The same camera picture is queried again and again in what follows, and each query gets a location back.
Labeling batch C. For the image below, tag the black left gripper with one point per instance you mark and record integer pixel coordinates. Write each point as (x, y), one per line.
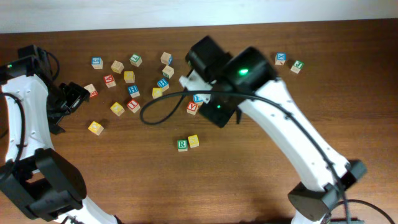
(79, 95)

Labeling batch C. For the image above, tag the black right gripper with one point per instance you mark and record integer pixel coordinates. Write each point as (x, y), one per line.
(218, 116)

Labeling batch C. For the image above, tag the red A block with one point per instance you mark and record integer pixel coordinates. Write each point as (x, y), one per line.
(192, 108)

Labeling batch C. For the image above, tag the green R block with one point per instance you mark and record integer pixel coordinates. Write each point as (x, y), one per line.
(182, 145)

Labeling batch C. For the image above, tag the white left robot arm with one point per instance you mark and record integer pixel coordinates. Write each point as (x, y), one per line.
(35, 178)

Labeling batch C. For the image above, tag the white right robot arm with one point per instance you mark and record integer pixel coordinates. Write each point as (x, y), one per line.
(231, 86)

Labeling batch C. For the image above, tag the wooden block red side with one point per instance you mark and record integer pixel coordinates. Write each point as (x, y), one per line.
(92, 90)

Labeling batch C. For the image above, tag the blue P block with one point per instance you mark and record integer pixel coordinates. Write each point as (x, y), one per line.
(197, 100)

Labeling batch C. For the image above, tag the red Y block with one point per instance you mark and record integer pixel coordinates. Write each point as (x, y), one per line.
(109, 81)

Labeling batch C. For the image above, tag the blue number five block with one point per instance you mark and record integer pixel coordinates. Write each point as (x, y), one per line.
(97, 63)

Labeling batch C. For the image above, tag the plain wooden block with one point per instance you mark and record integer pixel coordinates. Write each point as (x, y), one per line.
(117, 67)

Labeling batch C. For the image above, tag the blue tilted H block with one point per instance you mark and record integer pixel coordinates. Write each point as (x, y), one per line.
(163, 84)

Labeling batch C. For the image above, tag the wooden block green side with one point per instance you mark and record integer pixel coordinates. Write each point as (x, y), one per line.
(168, 71)

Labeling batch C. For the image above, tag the red I block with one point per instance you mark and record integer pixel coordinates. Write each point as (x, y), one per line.
(133, 106)

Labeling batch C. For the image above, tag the wooden block blue side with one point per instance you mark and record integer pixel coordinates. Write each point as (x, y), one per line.
(166, 58)

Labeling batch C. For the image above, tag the green L block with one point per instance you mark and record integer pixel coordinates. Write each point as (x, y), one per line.
(135, 60)

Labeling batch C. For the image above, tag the blue block far right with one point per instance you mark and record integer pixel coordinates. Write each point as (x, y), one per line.
(280, 58)

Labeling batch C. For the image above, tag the green J block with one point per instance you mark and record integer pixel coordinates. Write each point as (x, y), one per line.
(297, 66)

